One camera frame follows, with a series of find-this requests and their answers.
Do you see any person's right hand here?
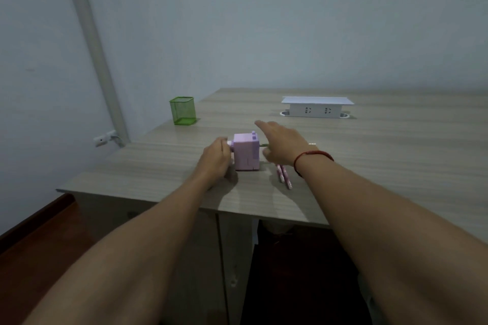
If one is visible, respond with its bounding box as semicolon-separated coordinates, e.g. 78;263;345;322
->
254;119;315;169

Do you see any person's left hand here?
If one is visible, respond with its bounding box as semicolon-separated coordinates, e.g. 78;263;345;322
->
193;137;234;189

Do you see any purple pencil sharpener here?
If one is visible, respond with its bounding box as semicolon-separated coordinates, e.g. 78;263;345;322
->
227;131;261;172

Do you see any green mesh pen holder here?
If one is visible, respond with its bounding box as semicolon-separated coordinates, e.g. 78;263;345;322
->
169;96;198;126

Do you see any person's left forearm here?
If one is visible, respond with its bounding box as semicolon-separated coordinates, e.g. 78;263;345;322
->
22;176;214;325

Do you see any person's right forearm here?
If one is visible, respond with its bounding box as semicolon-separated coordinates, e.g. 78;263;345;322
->
295;153;488;325

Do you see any white desk socket box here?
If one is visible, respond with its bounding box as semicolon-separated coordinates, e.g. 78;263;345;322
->
280;96;356;119

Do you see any pink lined trash bin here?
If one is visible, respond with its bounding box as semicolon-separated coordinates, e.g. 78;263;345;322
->
260;220;295;237

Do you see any wooden desk cabinet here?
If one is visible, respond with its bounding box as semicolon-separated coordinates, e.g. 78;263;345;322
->
70;193;261;325

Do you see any red string bracelet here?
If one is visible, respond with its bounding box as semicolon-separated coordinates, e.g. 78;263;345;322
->
293;150;336;179

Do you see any white wall socket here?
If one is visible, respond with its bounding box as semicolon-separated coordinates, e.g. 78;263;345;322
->
93;130;117;148

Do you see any white wall pipe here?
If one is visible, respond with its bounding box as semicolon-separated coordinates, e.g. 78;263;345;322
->
59;0;131;145

